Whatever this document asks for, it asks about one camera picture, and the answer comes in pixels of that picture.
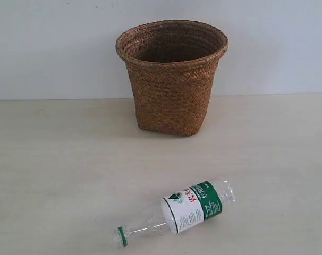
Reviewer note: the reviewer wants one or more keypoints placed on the clear plastic water bottle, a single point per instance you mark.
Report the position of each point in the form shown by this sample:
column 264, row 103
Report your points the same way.
column 177, row 212

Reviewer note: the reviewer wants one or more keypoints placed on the woven brown straw basket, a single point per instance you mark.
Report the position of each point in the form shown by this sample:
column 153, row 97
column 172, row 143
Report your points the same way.
column 171, row 66

